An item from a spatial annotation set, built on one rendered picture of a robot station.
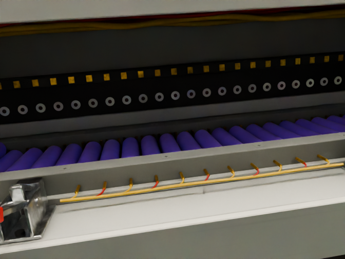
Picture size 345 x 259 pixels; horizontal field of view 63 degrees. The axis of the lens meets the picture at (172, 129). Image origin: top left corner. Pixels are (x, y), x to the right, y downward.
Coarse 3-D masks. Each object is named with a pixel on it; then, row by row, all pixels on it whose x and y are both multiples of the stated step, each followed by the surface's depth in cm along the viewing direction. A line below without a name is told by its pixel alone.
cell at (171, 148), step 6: (162, 138) 31; (168, 138) 30; (174, 138) 31; (162, 144) 29; (168, 144) 28; (174, 144) 28; (162, 150) 29; (168, 150) 27; (174, 150) 26; (180, 150) 27
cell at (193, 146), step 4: (184, 132) 32; (180, 136) 31; (184, 136) 30; (188, 136) 30; (192, 136) 31; (180, 140) 30; (184, 140) 29; (188, 140) 29; (192, 140) 29; (180, 144) 30; (184, 144) 29; (188, 144) 28; (192, 144) 27; (196, 144) 28; (180, 148) 30; (184, 148) 28; (188, 148) 27; (192, 148) 27; (196, 148) 26; (200, 148) 27
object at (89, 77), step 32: (192, 64) 35; (224, 64) 36; (256, 64) 36; (288, 64) 37; (320, 64) 38; (0, 96) 33; (32, 96) 34; (64, 96) 34; (96, 96) 35; (224, 96) 37; (256, 96) 38
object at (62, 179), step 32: (128, 160) 23; (160, 160) 23; (192, 160) 23; (224, 160) 24; (256, 160) 24; (288, 160) 25; (320, 160) 25; (0, 192) 22; (64, 192) 22; (128, 192) 21
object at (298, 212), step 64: (0, 128) 33; (64, 128) 34; (192, 192) 22; (256, 192) 22; (320, 192) 21; (0, 256) 17; (64, 256) 18; (128, 256) 18; (192, 256) 19; (256, 256) 20; (320, 256) 20
